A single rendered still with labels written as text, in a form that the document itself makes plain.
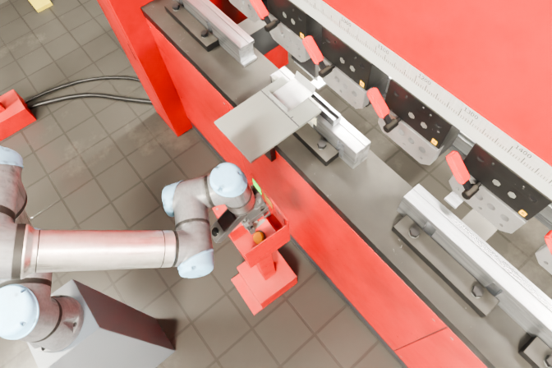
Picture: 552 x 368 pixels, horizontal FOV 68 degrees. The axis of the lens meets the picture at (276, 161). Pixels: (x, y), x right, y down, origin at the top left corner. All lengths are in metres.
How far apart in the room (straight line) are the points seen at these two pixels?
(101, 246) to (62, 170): 1.82
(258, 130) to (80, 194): 1.51
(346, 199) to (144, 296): 1.25
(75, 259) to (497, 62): 0.76
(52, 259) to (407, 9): 0.74
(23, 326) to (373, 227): 0.91
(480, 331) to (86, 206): 1.96
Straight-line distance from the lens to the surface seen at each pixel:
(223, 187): 0.88
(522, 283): 1.14
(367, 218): 1.19
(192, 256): 0.87
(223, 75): 1.49
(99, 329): 1.35
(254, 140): 1.16
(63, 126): 2.80
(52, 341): 1.32
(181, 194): 0.93
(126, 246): 0.84
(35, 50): 3.37
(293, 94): 1.24
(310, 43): 0.94
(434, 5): 0.70
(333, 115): 1.21
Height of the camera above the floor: 1.97
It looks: 60 degrees down
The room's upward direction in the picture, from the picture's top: 7 degrees counter-clockwise
